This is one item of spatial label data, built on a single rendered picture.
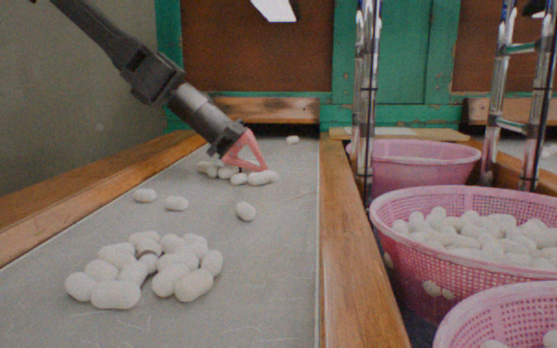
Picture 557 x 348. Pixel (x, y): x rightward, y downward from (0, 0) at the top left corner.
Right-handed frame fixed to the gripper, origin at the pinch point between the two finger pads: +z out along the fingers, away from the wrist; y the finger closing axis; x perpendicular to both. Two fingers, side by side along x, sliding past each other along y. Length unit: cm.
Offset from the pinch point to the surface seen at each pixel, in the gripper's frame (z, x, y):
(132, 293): -3.1, 3.3, -43.9
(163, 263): -2.7, 2.8, -38.7
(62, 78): -101, 68, 137
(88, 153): -68, 90, 136
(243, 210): 0.7, -0.1, -23.0
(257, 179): 0.4, 0.7, -5.6
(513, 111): 40, -44, 43
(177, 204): -6.2, 6.6, -19.8
